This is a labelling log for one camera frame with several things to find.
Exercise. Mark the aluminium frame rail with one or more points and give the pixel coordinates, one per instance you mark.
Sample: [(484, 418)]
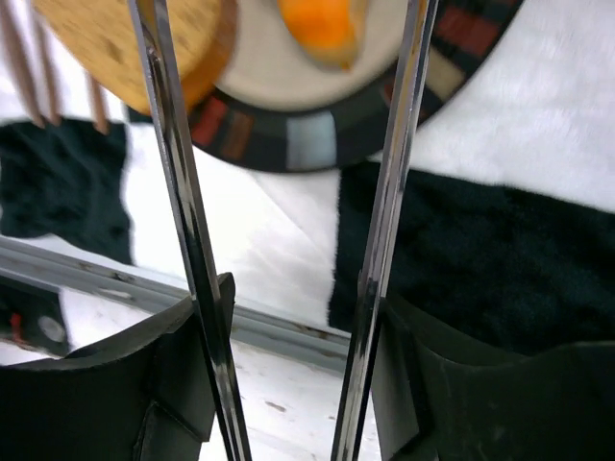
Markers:
[(314, 345)]

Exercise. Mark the dark rimmed beige plate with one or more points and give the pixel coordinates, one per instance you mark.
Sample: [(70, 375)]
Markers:
[(276, 111)]

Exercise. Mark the yellow bread slice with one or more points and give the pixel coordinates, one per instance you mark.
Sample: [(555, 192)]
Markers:
[(101, 37)]

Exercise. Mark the white foil covered block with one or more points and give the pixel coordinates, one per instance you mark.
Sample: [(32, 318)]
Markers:
[(289, 406)]

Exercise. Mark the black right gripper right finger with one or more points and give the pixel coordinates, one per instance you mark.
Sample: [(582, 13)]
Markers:
[(439, 394)]

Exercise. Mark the copper fork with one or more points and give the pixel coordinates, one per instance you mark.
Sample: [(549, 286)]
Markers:
[(21, 75)]

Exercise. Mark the black white checkered cloth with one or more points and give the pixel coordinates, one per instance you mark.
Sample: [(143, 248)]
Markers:
[(507, 226)]

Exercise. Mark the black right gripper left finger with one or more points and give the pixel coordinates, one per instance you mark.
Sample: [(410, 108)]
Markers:
[(140, 394)]

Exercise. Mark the orange striped croissant bread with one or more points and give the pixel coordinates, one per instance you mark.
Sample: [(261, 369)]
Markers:
[(330, 32)]

